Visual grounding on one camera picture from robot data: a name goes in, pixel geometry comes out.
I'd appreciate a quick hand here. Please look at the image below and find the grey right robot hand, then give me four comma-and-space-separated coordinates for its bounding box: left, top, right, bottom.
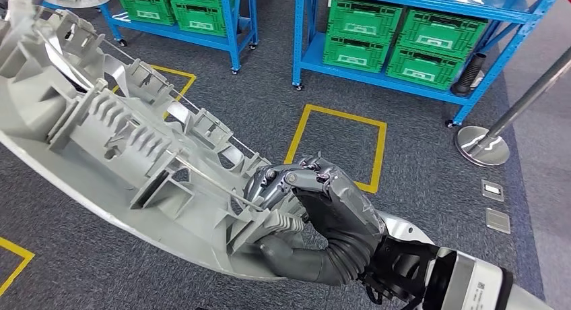
242, 155, 387, 286

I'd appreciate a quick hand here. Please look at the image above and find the blue metal shelf rack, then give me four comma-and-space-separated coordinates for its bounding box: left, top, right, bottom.
40, 0, 260, 75
292, 0, 568, 128

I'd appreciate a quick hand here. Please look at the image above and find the metal floor outlet plate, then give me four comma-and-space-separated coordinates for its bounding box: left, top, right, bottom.
481, 179, 505, 203
485, 208, 512, 235

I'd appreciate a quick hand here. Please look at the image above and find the chrome stanchion post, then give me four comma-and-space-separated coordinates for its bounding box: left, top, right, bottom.
454, 44, 571, 168

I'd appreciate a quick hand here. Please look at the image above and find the black ribbed hose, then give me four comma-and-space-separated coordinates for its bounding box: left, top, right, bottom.
450, 52, 488, 97

